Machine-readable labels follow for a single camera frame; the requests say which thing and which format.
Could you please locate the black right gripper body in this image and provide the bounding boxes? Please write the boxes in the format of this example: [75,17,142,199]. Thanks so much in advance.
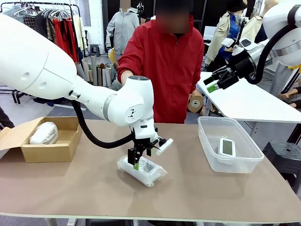
[217,57,256,90]

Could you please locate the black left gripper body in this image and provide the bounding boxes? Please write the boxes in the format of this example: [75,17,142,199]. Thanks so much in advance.
[131,137,163,153]

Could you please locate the bubble-wrapped clock with print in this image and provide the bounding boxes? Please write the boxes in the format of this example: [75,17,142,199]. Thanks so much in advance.
[117,154,168,188]

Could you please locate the white unwrapped digital clock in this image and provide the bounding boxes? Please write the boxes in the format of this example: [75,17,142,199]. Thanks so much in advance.
[216,138,237,164]

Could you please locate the lumpy bubble-wrapped clock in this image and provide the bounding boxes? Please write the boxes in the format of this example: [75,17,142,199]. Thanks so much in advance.
[29,121,59,145]

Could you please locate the person's right forearm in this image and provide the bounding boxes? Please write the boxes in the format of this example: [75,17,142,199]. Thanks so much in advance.
[120,70,135,85]

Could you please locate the brown paper spool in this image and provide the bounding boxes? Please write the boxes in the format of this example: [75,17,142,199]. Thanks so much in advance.
[187,89,205,114]

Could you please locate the white side table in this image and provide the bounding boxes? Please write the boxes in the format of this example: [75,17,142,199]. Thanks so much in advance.
[196,72,301,136]

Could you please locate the black tripod stand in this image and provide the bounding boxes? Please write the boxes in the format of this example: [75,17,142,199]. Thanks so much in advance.
[235,16,250,48]

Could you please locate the person in red jacket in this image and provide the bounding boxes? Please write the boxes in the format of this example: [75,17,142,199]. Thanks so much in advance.
[117,0,205,124]

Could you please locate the mannequin in beige coat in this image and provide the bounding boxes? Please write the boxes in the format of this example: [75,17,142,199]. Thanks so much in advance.
[205,0,243,71]

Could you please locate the mannequin in cream jacket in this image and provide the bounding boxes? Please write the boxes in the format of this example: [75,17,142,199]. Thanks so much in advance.
[246,0,269,45]

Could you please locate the lying mannequin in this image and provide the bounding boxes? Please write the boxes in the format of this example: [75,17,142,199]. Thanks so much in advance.
[278,86,301,109]

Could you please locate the child mannequin in green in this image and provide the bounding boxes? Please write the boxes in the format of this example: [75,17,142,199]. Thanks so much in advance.
[109,62,125,91]

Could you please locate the white paper roll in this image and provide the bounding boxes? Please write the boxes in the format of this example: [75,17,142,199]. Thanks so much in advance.
[104,68,112,87]

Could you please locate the brown paper roll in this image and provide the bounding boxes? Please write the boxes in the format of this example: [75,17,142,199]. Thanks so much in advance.
[97,63,106,87]

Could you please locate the clear plastic container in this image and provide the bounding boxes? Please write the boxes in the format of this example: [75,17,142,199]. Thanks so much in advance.
[197,116,264,174]

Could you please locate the brown cardboard box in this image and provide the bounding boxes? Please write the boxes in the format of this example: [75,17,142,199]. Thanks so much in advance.
[0,116,83,163]

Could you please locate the tall grey paper roll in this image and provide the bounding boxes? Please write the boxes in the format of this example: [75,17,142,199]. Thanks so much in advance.
[91,55,98,87]

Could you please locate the leaning grey paper roll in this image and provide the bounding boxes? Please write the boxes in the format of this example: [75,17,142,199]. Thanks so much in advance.
[75,61,89,83]

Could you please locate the cream paper roll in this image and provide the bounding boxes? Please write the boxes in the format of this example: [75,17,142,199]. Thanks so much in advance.
[81,57,91,83]

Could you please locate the black plastic stool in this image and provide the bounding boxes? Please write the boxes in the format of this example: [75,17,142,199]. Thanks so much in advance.
[262,140,301,189]

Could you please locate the mannequin in grey hoodie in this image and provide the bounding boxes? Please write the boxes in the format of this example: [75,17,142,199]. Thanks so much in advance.
[105,0,141,56]

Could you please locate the grey step stool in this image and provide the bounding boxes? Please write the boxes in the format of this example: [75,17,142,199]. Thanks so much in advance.
[90,44,101,57]

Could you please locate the cream hanging garment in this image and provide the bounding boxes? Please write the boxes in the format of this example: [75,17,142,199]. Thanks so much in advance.
[71,15,87,57]

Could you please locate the bystander in dark sleeve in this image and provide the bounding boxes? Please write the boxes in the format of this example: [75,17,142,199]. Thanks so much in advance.
[0,105,15,129]

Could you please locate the red hanging dress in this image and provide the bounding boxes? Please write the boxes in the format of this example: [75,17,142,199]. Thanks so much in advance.
[52,18,79,63]

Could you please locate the black hanging garment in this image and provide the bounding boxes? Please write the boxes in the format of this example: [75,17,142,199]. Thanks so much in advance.
[35,15,49,40]

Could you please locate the black metal clothes rack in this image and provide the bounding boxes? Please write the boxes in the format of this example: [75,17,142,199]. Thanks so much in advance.
[0,3,80,104]

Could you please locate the checkered hanging garment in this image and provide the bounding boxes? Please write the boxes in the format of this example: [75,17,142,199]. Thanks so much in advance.
[23,16,36,30]

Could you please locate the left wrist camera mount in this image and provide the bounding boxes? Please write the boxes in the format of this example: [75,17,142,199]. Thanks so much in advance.
[150,137,174,156]

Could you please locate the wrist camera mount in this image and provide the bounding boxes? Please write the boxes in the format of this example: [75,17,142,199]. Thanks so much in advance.
[150,137,174,156]
[222,37,247,56]

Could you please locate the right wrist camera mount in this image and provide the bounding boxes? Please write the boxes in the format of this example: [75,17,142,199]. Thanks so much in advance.
[222,37,247,56]

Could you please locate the black left arm hose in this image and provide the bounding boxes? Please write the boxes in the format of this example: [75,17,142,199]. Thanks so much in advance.
[71,100,136,149]

